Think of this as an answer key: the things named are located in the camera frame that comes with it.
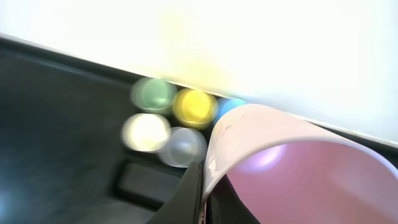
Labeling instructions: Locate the pink cup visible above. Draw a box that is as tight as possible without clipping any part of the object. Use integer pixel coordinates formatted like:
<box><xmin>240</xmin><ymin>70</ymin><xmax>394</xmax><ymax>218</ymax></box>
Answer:
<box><xmin>200</xmin><ymin>103</ymin><xmax>398</xmax><ymax>224</ymax></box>

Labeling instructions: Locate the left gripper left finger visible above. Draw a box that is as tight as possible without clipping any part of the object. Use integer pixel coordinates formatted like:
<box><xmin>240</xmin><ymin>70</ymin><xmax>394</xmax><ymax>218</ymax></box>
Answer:
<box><xmin>145</xmin><ymin>161</ymin><xmax>204</xmax><ymax>224</ymax></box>

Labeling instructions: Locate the cream cup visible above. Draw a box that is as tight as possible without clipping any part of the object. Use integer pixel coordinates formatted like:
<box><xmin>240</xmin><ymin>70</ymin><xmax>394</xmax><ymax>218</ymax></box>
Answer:
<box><xmin>120</xmin><ymin>113</ymin><xmax>172</xmax><ymax>154</ymax></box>

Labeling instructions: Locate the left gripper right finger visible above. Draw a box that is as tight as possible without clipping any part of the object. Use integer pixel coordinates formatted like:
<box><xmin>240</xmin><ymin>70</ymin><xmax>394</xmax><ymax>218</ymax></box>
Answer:
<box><xmin>206</xmin><ymin>176</ymin><xmax>261</xmax><ymax>224</ymax></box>

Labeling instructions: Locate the green cup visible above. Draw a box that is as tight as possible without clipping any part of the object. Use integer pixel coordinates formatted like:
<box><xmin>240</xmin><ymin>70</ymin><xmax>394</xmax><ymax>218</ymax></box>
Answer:
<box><xmin>130</xmin><ymin>77</ymin><xmax>178</xmax><ymax>114</ymax></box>

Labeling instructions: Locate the yellow cup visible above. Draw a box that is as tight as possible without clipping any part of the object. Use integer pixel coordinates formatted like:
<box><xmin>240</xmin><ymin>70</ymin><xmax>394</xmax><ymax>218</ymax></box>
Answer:
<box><xmin>171</xmin><ymin>88</ymin><xmax>219</xmax><ymax>130</ymax></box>

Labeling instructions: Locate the grey cup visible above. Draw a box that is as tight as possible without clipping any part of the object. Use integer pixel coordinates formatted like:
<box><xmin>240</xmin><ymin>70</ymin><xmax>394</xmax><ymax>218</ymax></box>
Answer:
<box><xmin>157</xmin><ymin>126</ymin><xmax>208</xmax><ymax>169</ymax></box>

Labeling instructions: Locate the blue cup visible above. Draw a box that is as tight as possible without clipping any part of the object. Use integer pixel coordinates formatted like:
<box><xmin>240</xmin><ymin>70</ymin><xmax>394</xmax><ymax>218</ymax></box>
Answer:
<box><xmin>214</xmin><ymin>98</ymin><xmax>249</xmax><ymax>124</ymax></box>

